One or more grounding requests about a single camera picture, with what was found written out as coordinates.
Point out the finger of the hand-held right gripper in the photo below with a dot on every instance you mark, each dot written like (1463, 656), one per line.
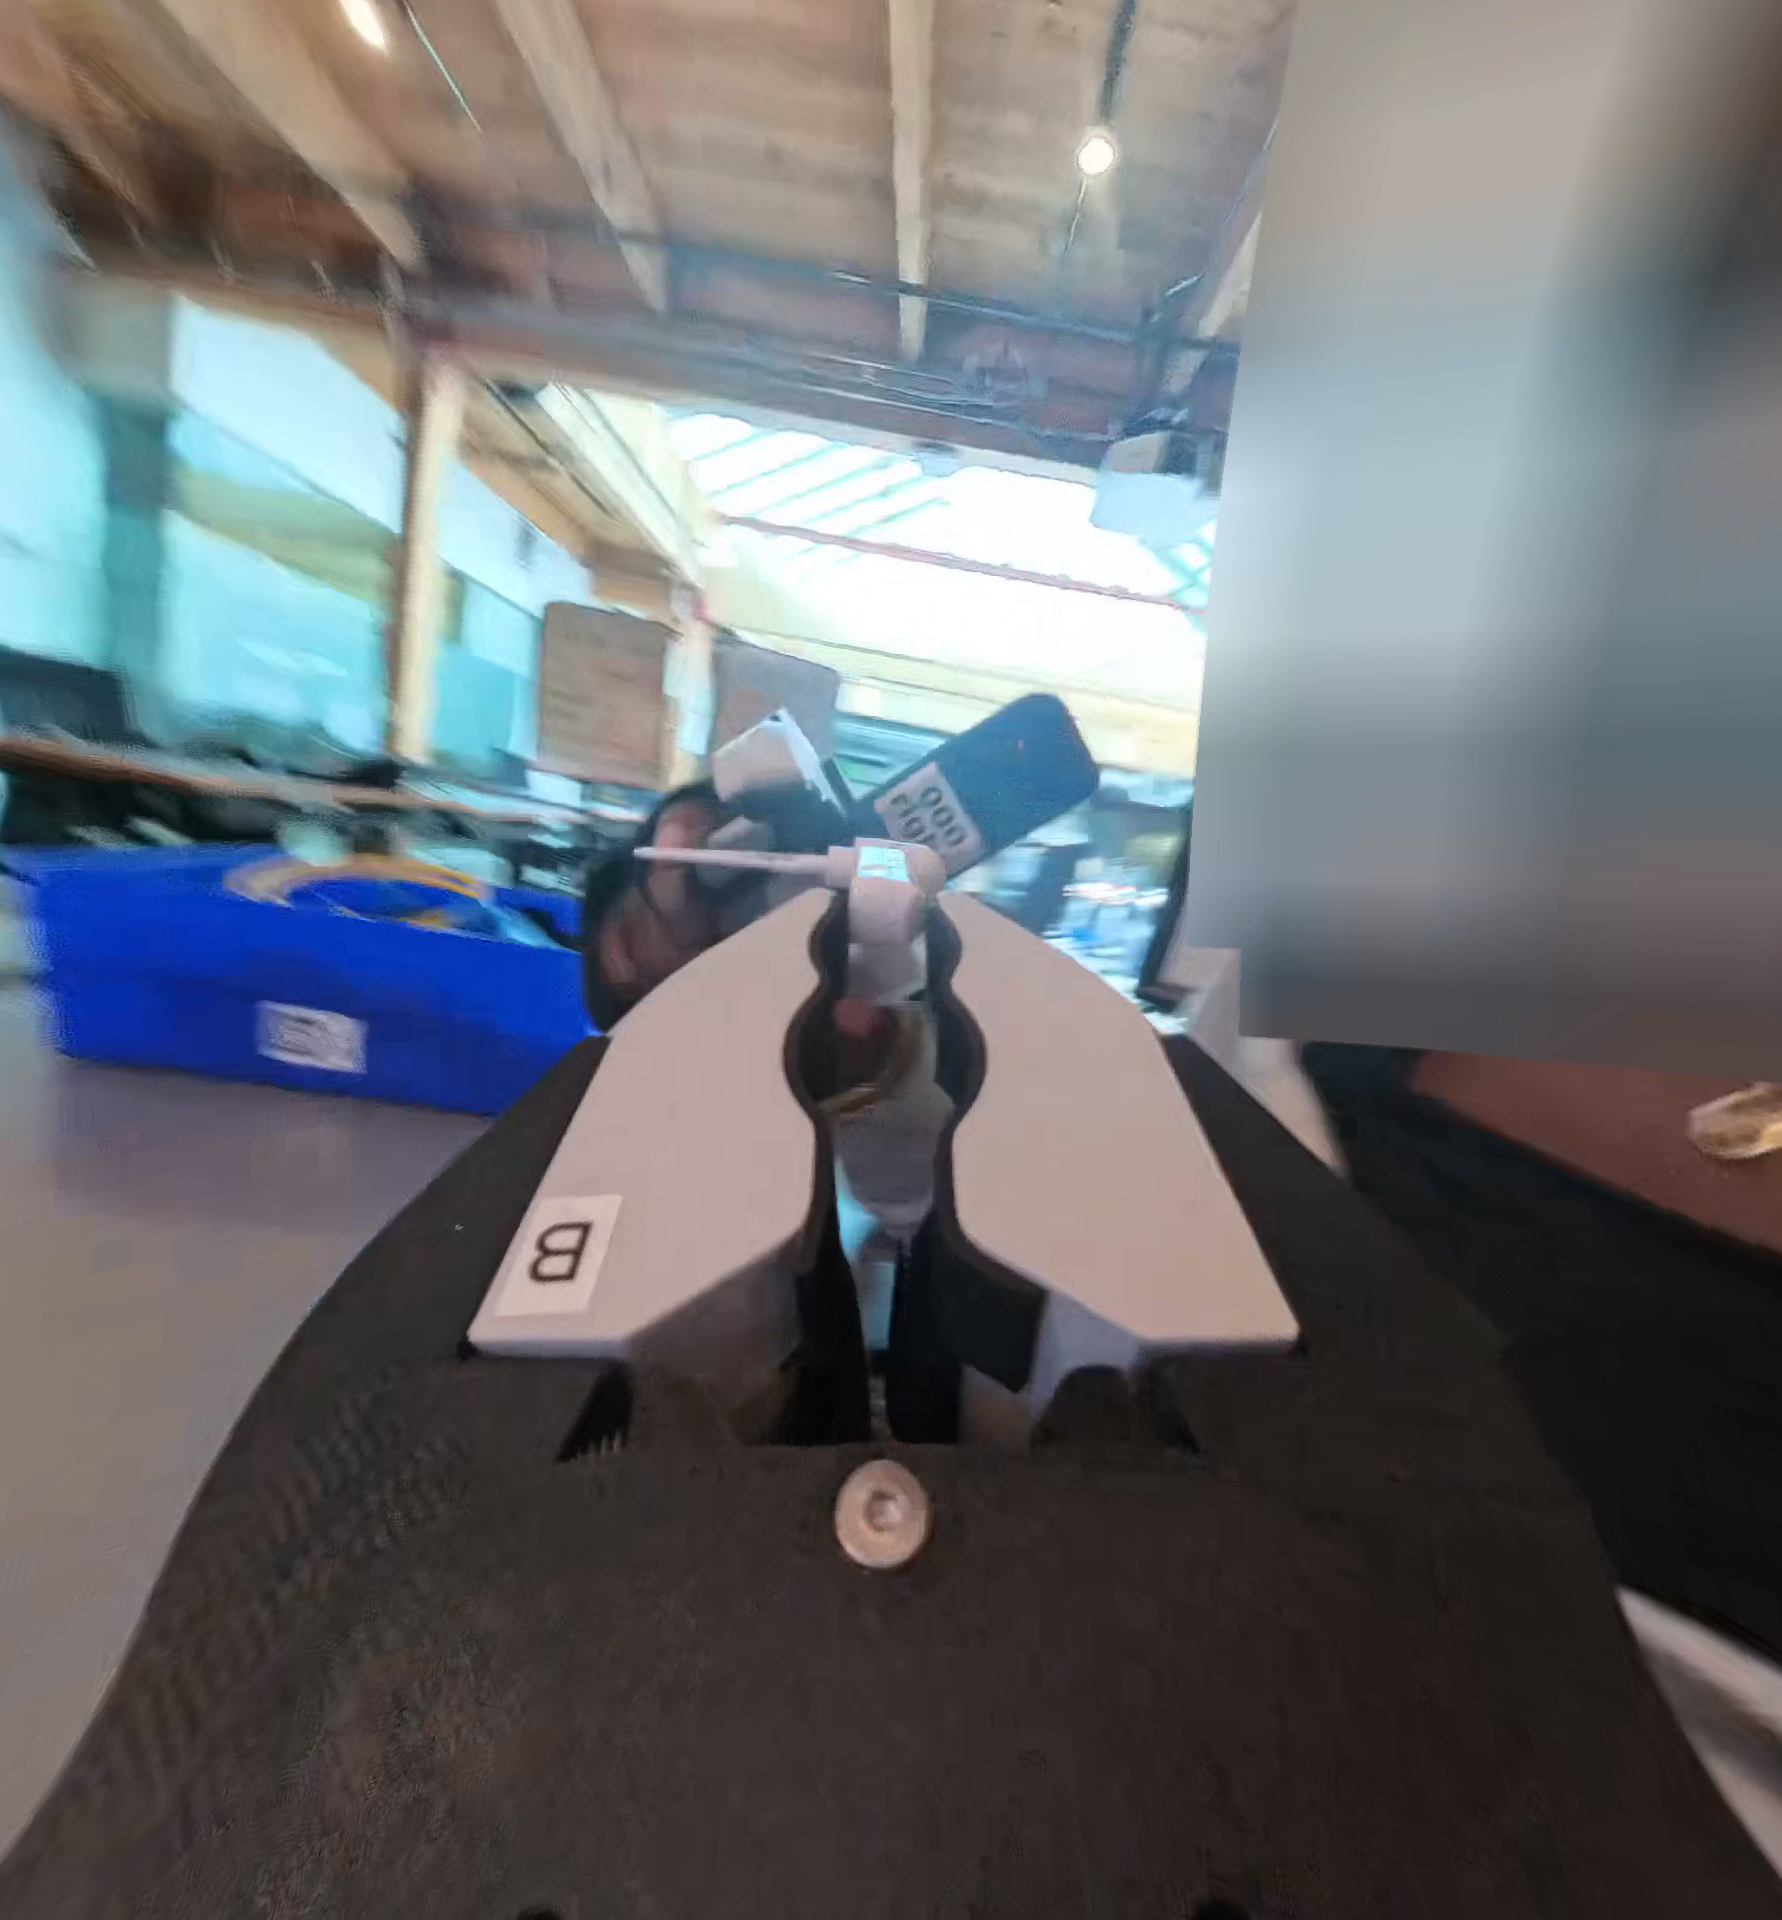
(766, 760)

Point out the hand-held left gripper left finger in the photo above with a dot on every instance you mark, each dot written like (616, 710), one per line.
(682, 1188)

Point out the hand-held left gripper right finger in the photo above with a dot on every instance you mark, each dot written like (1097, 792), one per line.
(1100, 1188)

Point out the blue storage bin white label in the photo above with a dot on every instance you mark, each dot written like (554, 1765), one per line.
(154, 974)

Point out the person's right forearm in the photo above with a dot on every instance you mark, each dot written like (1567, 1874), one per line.
(891, 1154)

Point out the grey desk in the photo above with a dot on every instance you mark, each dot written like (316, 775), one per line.
(80, 1275)

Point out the wooden office desk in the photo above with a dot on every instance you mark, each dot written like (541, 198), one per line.
(80, 760)

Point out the glass skylight roof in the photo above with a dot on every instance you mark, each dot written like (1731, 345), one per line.
(953, 557)

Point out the black framed marker sign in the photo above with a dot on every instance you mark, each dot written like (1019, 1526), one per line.
(1183, 945)

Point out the white ceiling projector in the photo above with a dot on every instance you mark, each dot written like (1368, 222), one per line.
(1156, 492)

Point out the person's black shirt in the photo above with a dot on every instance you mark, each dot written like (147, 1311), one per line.
(1579, 1351)

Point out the ceiling spotlight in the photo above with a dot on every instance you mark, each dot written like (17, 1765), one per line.
(365, 19)
(1097, 150)

